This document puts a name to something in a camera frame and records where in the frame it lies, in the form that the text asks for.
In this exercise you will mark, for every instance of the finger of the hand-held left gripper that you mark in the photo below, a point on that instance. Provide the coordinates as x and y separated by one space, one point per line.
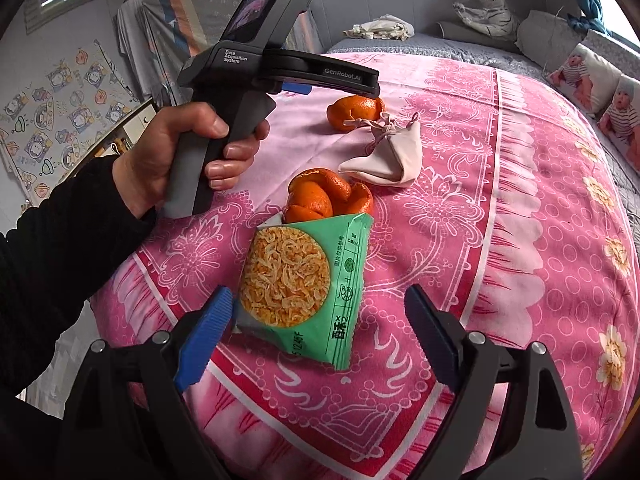
297 88

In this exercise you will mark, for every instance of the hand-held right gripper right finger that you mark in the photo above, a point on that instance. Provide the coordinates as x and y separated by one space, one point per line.
435 340

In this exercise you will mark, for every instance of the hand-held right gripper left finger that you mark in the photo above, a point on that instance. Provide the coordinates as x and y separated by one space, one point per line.
210 330

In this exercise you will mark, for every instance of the orange peel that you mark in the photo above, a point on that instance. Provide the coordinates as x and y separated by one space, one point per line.
310 195
345 112

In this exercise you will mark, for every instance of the green snack packet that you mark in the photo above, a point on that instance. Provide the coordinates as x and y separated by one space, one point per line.
300 280

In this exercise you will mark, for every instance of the person's left forearm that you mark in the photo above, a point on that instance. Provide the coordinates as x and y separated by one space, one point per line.
60 250

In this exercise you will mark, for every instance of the person's left hand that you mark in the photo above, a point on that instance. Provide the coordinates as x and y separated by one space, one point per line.
160 150

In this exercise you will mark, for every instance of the striped sheet covered mattress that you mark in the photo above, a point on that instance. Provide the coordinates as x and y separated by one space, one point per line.
185 25

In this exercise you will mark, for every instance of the cream cloth pile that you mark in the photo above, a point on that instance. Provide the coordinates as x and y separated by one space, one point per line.
385 27

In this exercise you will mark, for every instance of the pink floral blanket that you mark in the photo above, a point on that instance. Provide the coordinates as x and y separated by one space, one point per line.
500 210

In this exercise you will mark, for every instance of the white hanging cloth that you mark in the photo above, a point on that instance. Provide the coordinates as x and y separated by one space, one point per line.
132 35

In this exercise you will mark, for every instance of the grey bolster pillow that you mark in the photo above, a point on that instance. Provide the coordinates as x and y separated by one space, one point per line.
450 32

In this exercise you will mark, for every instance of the tiger plush toy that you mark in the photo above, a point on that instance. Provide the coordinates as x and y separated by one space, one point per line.
487 10

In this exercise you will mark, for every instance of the grey floral back cushion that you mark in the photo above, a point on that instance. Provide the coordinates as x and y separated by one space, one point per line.
537 30

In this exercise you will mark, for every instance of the baby print pillow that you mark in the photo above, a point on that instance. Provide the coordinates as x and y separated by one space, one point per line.
582 77
622 120

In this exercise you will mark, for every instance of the window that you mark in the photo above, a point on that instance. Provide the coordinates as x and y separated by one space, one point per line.
625 15

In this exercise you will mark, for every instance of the cartoon print wall mat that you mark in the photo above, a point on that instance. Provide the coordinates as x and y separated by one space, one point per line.
65 105

